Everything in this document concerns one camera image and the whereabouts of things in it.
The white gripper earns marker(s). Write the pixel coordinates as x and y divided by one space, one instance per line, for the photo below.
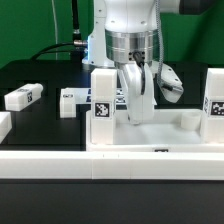
138 88

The white desk top tray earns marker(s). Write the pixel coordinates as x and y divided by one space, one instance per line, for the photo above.
171 130

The printed fiducial marker sheet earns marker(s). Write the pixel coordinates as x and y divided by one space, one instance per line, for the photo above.
84 96

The white left obstacle block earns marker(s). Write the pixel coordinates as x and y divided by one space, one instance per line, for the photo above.
5 125

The white front obstacle bar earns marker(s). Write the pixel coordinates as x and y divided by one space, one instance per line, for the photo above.
111 165

